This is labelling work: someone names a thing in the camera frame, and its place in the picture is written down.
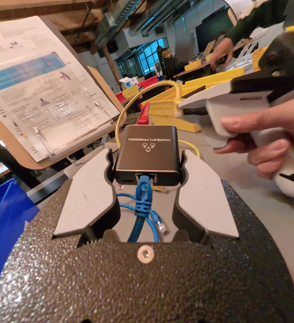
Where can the white cardboard box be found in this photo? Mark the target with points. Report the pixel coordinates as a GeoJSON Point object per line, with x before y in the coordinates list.
{"type": "Point", "coordinates": [128, 82]}

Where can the blue storage bin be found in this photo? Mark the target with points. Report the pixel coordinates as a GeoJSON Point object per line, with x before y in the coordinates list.
{"type": "Point", "coordinates": [5, 214]}

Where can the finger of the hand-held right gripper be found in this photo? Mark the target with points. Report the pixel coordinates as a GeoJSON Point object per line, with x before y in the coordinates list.
{"type": "Point", "coordinates": [212, 96]}
{"type": "Point", "coordinates": [215, 140]}

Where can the small yellow bin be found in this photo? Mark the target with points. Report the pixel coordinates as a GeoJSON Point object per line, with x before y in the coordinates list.
{"type": "Point", "coordinates": [130, 92]}

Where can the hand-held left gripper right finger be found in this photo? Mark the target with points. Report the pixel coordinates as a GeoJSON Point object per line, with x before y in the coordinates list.
{"type": "Point", "coordinates": [205, 199]}

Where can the grey desk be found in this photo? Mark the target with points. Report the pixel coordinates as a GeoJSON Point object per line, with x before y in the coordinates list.
{"type": "Point", "coordinates": [250, 201]}

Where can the metal ventilation duct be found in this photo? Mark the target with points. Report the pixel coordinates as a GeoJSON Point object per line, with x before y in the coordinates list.
{"type": "Point", "coordinates": [142, 17]}

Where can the red storage bin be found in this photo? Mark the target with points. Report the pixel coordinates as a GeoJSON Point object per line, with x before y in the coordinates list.
{"type": "Point", "coordinates": [147, 83]}

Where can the yellow storage bin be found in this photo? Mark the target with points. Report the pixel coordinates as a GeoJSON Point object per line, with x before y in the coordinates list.
{"type": "Point", "coordinates": [167, 111]}
{"type": "Point", "coordinates": [259, 58]}

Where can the black network splitter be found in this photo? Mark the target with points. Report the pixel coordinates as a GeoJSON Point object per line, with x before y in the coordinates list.
{"type": "Point", "coordinates": [147, 151]}

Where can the black wall screen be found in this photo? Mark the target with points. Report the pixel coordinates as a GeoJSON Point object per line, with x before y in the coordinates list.
{"type": "Point", "coordinates": [212, 27]}

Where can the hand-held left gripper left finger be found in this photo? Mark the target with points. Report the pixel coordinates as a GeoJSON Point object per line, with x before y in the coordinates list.
{"type": "Point", "coordinates": [89, 196]}

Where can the person's right hand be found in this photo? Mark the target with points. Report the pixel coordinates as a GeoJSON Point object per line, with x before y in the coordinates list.
{"type": "Point", "coordinates": [283, 118]}

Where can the wooden document stand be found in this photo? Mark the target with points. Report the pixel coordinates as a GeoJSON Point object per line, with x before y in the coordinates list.
{"type": "Point", "coordinates": [13, 149]}

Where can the printed instruction sheet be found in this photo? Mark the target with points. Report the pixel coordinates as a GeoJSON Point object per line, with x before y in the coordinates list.
{"type": "Point", "coordinates": [35, 88]}

